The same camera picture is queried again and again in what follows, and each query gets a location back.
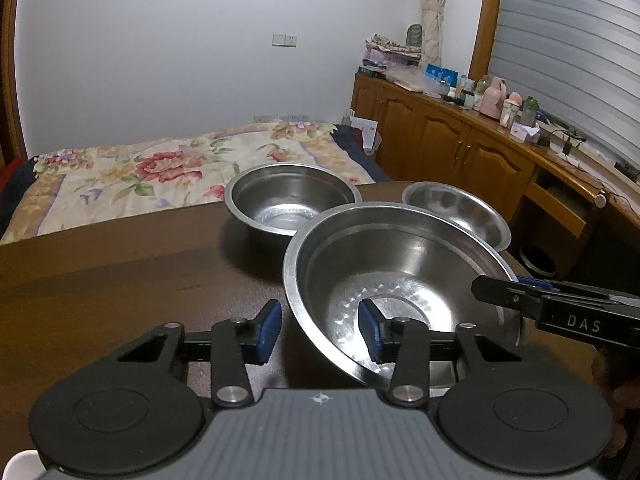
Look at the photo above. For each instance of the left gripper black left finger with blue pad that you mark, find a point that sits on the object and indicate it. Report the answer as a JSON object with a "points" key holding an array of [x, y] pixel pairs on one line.
{"points": [[236, 343]]}

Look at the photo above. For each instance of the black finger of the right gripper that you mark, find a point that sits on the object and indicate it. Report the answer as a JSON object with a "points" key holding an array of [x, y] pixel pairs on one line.
{"points": [[523, 295]]}

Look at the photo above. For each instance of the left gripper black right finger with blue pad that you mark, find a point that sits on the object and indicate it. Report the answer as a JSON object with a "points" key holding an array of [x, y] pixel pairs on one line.
{"points": [[404, 342]]}

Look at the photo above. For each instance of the large steel bowl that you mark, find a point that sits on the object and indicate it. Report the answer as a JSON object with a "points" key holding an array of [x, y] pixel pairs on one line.
{"points": [[409, 262]]}

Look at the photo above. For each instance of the medium steel bowl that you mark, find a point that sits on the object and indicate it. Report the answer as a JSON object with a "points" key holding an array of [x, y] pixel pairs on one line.
{"points": [[275, 200]]}

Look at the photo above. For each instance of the person's right hand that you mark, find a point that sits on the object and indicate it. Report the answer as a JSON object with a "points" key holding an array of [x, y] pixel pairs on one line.
{"points": [[615, 373]]}

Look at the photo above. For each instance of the wooden sideboard cabinet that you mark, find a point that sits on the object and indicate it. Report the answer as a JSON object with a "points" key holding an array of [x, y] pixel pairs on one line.
{"points": [[566, 221]]}

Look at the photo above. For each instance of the small steel bowl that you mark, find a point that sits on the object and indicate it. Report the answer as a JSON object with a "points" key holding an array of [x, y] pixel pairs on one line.
{"points": [[463, 208]]}

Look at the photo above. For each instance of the white tissue box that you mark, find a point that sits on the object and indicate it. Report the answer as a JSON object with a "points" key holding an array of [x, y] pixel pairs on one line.
{"points": [[525, 134]]}

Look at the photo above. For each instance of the pink bottle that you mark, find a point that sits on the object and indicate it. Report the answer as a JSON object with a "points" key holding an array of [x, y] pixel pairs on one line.
{"points": [[493, 97]]}

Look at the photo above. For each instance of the floral bed quilt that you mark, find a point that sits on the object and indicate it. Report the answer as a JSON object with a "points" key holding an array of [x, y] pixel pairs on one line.
{"points": [[75, 187]]}

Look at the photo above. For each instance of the left floral square plate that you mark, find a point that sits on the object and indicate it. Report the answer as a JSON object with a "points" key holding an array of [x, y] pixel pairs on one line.
{"points": [[25, 465]]}

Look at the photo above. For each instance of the grey window blind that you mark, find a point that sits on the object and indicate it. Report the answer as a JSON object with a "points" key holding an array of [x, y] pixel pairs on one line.
{"points": [[580, 60]]}

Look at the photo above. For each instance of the folded fabric pile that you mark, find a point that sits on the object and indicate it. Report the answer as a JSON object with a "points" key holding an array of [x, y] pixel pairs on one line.
{"points": [[383, 54]]}

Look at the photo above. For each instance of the wooden louvered wardrobe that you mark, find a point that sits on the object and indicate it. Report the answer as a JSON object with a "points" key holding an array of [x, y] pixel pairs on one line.
{"points": [[13, 151]]}

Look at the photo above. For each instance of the beige curtain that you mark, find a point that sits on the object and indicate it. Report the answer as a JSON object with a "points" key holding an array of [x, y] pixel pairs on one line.
{"points": [[432, 16]]}

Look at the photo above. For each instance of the white wall switch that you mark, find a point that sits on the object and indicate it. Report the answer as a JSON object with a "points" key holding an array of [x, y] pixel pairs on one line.
{"points": [[284, 41]]}

